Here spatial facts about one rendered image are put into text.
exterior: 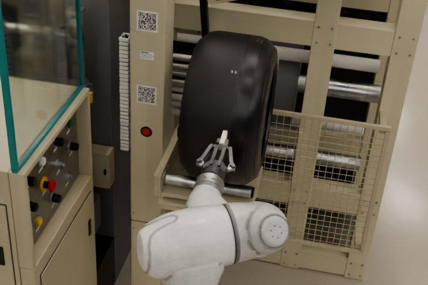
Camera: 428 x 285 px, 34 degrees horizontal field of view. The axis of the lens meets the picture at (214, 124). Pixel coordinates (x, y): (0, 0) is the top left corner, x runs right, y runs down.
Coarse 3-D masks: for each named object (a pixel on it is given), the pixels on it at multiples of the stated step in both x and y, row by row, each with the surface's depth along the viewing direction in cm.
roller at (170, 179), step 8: (168, 176) 264; (176, 176) 264; (184, 176) 264; (176, 184) 264; (184, 184) 263; (192, 184) 262; (224, 184) 261; (232, 184) 261; (224, 192) 261; (232, 192) 260; (240, 192) 260; (248, 192) 259
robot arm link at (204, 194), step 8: (200, 184) 208; (208, 184) 208; (192, 192) 206; (200, 192) 204; (208, 192) 204; (216, 192) 207; (192, 200) 202; (200, 200) 201; (208, 200) 202; (216, 200) 203; (224, 200) 206
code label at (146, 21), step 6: (138, 12) 239; (144, 12) 238; (150, 12) 238; (138, 18) 240; (144, 18) 240; (150, 18) 239; (156, 18) 239; (138, 24) 241; (144, 24) 241; (150, 24) 240; (156, 24) 240; (138, 30) 242; (144, 30) 242; (150, 30) 241; (156, 30) 241
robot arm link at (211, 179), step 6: (204, 174) 211; (210, 174) 212; (216, 174) 212; (198, 180) 211; (204, 180) 209; (210, 180) 209; (216, 180) 210; (222, 180) 212; (216, 186) 208; (222, 186) 211; (222, 192) 212
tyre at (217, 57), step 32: (224, 32) 252; (192, 64) 240; (224, 64) 237; (256, 64) 237; (192, 96) 235; (224, 96) 233; (256, 96) 233; (192, 128) 236; (224, 128) 234; (256, 128) 235; (192, 160) 243; (224, 160) 240; (256, 160) 242
